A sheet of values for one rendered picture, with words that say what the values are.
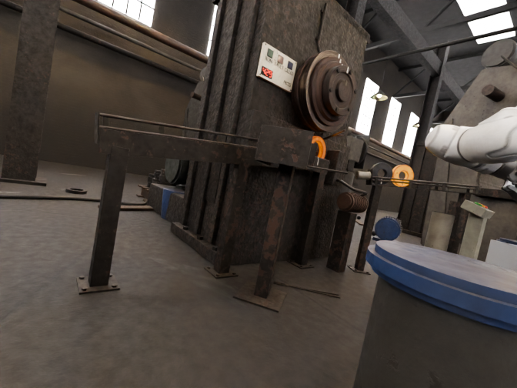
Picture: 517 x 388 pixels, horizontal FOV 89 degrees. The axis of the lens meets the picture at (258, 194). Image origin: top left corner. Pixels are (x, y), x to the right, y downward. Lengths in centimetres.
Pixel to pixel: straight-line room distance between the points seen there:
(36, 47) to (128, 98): 391
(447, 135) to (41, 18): 362
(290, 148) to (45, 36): 314
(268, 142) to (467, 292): 76
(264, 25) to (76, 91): 597
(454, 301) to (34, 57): 368
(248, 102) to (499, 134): 110
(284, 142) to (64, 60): 663
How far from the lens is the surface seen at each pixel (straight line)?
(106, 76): 739
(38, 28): 376
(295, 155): 99
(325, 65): 171
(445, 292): 48
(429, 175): 575
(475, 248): 197
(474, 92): 444
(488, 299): 49
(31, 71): 366
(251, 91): 154
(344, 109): 174
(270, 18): 172
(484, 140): 86
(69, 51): 740
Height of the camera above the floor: 52
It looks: 4 degrees down
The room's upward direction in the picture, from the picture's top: 11 degrees clockwise
